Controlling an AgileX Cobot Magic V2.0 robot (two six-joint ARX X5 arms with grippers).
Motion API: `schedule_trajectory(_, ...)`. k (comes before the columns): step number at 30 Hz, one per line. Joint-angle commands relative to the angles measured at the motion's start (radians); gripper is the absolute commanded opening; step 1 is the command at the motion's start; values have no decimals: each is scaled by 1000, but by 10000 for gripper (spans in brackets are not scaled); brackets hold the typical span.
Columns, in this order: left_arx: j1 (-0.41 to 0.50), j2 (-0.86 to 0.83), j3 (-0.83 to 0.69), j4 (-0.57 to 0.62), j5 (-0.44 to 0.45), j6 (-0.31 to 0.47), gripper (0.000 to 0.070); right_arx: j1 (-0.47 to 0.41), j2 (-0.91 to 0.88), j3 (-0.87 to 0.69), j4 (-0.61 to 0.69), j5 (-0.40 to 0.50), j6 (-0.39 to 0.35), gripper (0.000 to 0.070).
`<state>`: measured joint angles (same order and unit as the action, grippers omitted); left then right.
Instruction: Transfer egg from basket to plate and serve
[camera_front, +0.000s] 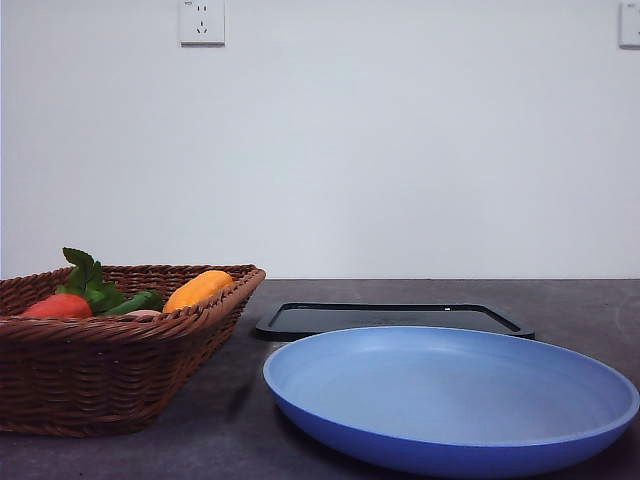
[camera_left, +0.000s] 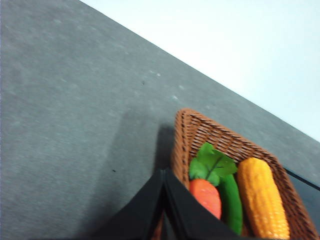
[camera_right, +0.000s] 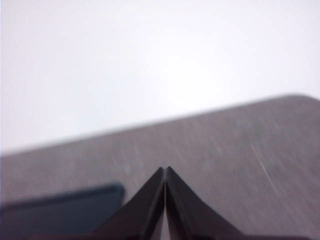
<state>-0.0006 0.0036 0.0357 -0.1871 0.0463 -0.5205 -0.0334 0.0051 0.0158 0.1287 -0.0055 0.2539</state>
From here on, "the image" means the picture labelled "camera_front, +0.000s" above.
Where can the brown wicker basket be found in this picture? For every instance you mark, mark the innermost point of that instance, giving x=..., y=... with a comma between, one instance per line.
x=114, y=374

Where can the white wall switch plate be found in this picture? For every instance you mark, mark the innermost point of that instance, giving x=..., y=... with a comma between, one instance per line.
x=629, y=25

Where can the black rectangular tray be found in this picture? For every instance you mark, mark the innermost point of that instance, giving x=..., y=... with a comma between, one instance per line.
x=312, y=321

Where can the blue round plate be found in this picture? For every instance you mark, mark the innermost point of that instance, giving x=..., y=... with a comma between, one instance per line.
x=447, y=402

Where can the green leafy vegetable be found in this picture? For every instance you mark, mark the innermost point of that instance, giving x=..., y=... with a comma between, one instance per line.
x=88, y=280

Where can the brown egg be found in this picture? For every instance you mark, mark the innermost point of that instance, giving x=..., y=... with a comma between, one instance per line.
x=143, y=313

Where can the green pepper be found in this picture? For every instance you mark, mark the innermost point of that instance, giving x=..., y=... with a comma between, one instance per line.
x=143, y=301

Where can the orange yellow mango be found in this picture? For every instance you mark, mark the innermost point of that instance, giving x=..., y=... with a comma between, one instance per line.
x=195, y=288

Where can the white wall power socket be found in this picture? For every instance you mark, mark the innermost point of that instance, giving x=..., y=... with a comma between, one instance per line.
x=203, y=24

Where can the red tomato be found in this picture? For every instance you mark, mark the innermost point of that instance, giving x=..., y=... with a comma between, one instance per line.
x=63, y=305

